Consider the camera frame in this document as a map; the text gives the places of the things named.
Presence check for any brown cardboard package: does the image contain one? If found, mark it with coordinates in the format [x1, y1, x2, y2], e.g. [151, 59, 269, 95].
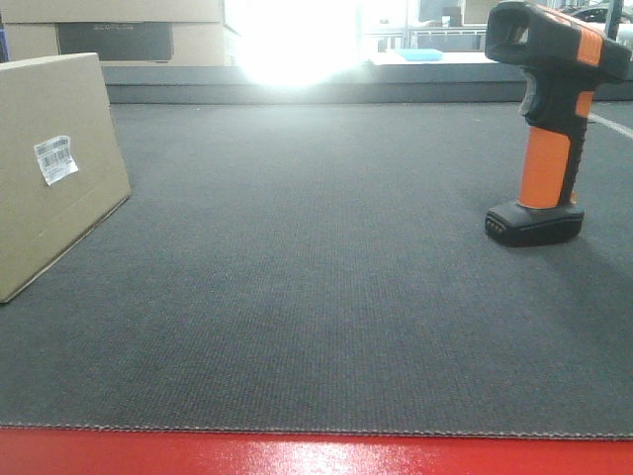
[1, 53, 132, 303]

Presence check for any orange black barcode scanner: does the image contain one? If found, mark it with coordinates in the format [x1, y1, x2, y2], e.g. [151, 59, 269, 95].
[485, 1, 632, 246]

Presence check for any stacked cardboard box black print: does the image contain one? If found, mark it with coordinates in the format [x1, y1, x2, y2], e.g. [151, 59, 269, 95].
[4, 22, 242, 66]

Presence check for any top stacked cardboard box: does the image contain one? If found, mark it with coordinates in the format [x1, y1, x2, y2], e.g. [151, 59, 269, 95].
[1, 0, 249, 31]

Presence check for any dark grey conveyor belt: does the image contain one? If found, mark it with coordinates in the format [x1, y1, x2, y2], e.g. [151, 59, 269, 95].
[1, 85, 632, 438]

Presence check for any blue tray in background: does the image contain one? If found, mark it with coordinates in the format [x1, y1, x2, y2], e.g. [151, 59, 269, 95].
[392, 48, 444, 62]

